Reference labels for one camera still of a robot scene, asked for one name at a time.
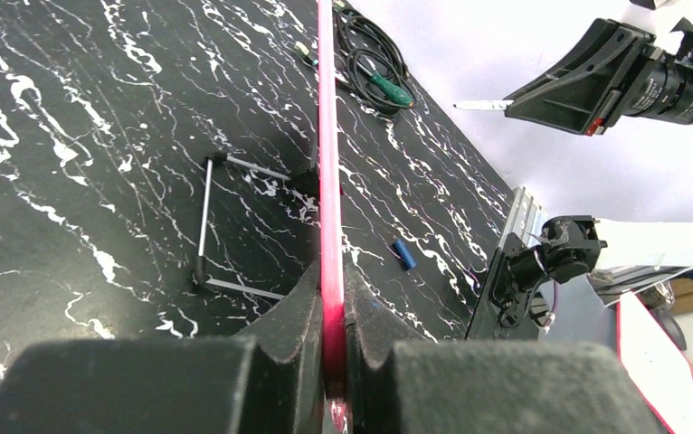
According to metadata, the metal whiteboard stand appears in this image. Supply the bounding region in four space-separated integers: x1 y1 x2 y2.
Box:
190 150 321 302

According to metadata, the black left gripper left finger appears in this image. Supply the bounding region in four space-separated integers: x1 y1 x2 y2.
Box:
0 263 324 433

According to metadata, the black coiled cable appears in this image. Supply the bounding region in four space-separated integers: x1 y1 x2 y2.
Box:
293 0 411 118

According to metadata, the pink framed whiteboard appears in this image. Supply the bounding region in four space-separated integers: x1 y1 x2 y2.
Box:
318 1 349 433

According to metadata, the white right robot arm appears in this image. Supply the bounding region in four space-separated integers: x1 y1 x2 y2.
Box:
504 18 693 271

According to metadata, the red white panel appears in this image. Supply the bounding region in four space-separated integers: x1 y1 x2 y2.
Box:
616 294 693 433

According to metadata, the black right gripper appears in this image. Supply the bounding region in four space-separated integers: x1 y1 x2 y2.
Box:
504 18 693 136

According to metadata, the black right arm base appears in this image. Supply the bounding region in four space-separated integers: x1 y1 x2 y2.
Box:
464 215 608 340

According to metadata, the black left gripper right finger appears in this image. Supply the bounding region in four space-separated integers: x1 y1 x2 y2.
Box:
344 266 664 433

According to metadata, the blue marker cap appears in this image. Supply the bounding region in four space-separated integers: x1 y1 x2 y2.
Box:
393 240 417 270

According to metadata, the white whiteboard marker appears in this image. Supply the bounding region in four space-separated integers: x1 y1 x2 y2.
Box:
453 99 513 111

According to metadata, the green handled screwdriver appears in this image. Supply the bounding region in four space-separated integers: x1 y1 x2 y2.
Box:
368 72 414 109

